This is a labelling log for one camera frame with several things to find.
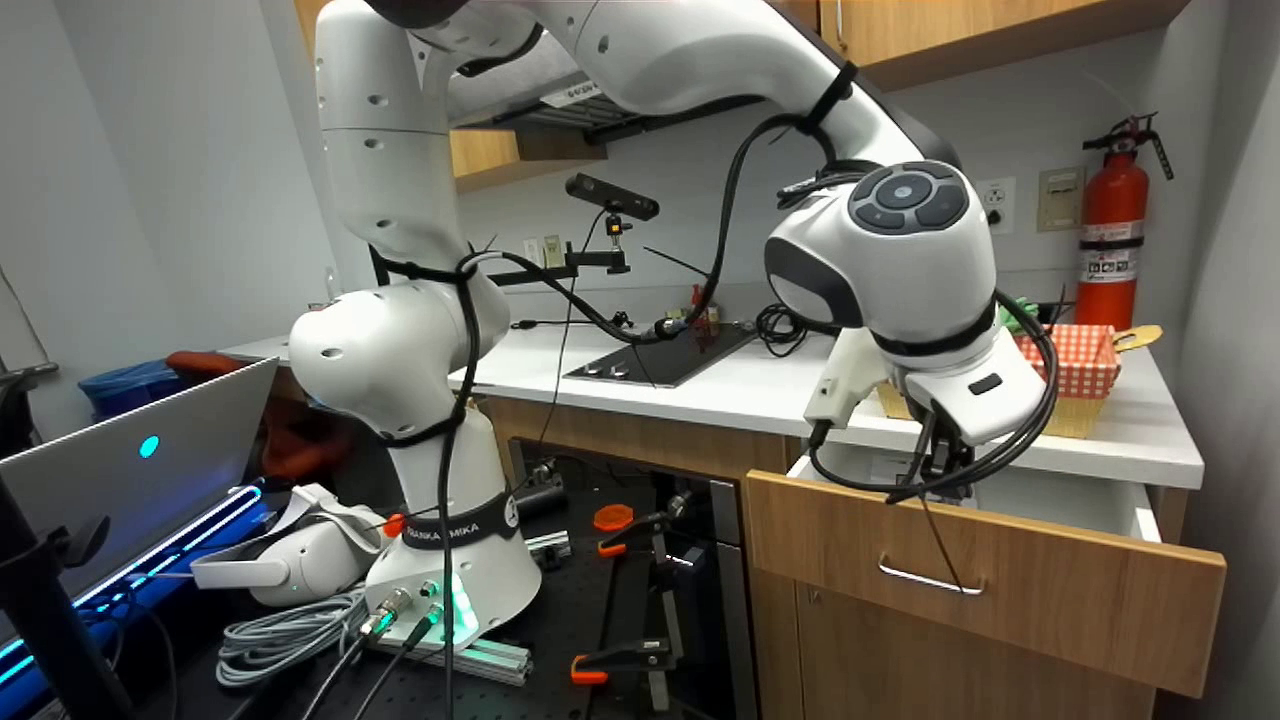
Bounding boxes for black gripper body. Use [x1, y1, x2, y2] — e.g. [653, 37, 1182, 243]
[912, 391, 982, 500]

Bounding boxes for silver drawer handle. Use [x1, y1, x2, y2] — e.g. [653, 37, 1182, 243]
[876, 554, 991, 599]

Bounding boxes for wooden drawer with white interior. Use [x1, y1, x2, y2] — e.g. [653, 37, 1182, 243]
[739, 442, 1232, 702]

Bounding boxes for pineapple plush toy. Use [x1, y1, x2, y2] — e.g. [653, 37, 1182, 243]
[999, 290, 1059, 334]

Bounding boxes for wicker basket red checked lining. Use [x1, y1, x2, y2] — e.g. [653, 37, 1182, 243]
[873, 320, 1129, 440]

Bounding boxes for wooden lower cabinet door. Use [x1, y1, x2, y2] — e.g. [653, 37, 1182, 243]
[743, 562, 1163, 720]

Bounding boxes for red fire extinguisher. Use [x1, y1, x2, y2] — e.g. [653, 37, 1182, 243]
[1072, 113, 1177, 334]

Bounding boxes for black cooktop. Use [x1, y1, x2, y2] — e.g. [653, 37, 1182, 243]
[564, 320, 758, 391]

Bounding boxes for black orange bar clamp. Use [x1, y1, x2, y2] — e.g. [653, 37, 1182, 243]
[587, 495, 710, 562]
[568, 634, 676, 696]

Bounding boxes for white VR headset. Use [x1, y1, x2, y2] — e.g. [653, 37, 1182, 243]
[188, 479, 391, 611]

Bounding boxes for red bag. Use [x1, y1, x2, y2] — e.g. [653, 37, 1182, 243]
[164, 347, 336, 487]

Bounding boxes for blue box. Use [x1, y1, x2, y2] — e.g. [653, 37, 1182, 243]
[74, 355, 183, 420]

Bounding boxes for silver laptop with glowing logo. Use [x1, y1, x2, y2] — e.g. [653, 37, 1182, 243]
[0, 355, 289, 720]

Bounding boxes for black tripod stand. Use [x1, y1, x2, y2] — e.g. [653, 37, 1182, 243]
[0, 477, 134, 720]

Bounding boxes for black wrist cable bundle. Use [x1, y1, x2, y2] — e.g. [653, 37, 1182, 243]
[805, 290, 1065, 506]

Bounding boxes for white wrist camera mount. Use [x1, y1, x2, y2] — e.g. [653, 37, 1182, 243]
[801, 326, 896, 433]

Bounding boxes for yellow toy ring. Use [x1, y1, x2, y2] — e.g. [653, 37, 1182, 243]
[1112, 320, 1168, 359]

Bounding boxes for beige wall switch plate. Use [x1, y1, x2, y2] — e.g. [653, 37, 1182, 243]
[1036, 159, 1087, 236]

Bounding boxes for wooden base cabinet frame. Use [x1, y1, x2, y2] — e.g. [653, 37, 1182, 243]
[474, 395, 805, 487]

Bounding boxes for black stereo camera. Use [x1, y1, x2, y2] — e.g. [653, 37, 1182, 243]
[559, 172, 664, 229]

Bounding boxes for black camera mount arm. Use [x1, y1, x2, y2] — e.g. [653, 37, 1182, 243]
[484, 210, 631, 290]

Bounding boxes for white coiled cable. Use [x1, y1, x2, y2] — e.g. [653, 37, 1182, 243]
[213, 590, 372, 696]

